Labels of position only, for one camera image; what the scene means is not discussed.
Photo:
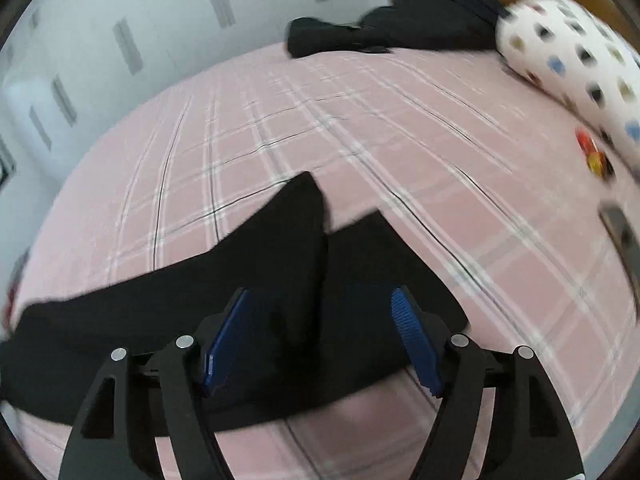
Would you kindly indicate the red yellow toy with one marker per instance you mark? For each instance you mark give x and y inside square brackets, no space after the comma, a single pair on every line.
[596,159]

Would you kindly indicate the white wardrobe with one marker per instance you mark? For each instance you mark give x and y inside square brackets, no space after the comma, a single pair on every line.
[72,68]

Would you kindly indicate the pink plaid bed sheet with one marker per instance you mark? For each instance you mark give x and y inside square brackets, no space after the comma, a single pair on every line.
[478,172]

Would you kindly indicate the black jacket on bed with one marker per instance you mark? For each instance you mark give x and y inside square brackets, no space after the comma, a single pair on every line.
[432,25]

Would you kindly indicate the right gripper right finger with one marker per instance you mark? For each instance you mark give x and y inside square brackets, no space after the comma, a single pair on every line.
[530,436]

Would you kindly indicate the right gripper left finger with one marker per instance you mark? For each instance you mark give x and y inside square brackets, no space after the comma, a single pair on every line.
[114,436]

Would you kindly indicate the black pants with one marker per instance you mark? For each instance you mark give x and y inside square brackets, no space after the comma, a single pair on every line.
[320,328]

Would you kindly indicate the heart patterned white pillow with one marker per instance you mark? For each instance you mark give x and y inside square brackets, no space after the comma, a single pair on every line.
[573,56]

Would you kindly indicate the dark phone on bed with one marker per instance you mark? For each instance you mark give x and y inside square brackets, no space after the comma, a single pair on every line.
[625,241]

